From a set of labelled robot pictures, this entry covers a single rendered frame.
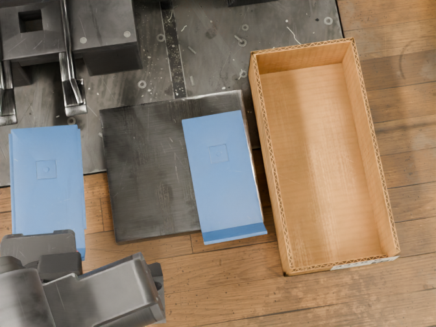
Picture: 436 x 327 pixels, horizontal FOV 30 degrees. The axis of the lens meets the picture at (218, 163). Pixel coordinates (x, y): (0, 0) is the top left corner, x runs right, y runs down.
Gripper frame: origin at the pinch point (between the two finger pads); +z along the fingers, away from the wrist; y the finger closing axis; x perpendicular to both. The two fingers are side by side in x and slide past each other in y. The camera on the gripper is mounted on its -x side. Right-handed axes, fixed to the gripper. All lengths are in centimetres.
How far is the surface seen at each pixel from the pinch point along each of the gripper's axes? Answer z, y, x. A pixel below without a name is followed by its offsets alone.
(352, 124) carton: 13.1, 8.7, -35.8
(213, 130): 13.1, 9.3, -19.1
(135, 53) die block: 15.7, 18.5, -10.8
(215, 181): 10.3, 3.9, -18.6
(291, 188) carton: 10.6, 2.2, -27.6
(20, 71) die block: 17.0, 17.1, 2.5
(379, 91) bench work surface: 15.1, 12.2, -39.8
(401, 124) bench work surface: 12.8, 8.3, -41.7
